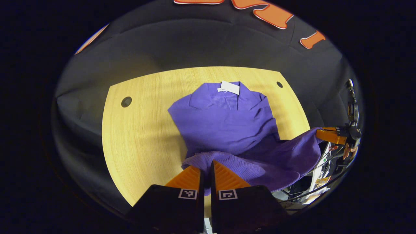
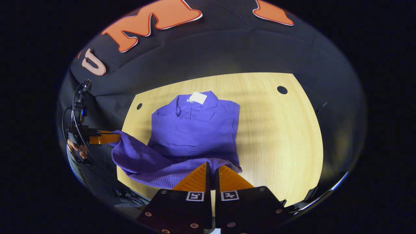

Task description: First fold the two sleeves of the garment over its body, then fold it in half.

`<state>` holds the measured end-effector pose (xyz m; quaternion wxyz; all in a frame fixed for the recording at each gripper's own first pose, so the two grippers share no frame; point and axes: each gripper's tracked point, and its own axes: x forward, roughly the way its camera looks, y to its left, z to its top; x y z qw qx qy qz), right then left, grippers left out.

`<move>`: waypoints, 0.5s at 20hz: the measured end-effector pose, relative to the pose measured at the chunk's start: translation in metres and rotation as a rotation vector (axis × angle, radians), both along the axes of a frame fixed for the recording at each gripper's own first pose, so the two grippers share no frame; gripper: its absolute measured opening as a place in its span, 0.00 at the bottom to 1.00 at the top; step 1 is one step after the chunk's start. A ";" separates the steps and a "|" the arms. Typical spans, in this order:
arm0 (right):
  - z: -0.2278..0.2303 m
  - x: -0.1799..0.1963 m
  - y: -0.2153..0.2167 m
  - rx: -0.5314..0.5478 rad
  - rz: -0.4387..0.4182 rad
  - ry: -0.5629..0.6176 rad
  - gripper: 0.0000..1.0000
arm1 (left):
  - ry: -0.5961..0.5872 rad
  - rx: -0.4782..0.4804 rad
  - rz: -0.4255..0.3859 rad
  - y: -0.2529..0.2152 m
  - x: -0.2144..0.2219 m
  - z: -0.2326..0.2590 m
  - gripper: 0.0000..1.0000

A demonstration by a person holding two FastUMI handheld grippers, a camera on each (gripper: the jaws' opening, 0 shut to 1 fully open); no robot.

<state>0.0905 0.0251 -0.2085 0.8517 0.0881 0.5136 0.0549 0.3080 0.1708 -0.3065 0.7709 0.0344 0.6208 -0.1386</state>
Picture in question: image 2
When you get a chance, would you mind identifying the purple knitted sweater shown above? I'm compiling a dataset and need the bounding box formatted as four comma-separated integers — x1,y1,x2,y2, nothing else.
111,91,242,189

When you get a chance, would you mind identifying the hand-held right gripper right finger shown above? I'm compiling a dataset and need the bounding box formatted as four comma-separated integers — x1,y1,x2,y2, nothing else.
214,165,291,234

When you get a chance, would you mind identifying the white paper garment tag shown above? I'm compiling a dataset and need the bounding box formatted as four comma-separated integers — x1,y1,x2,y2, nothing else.
188,92,208,105

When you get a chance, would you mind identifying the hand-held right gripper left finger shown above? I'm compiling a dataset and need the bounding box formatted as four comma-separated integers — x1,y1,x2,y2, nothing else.
136,162,213,234

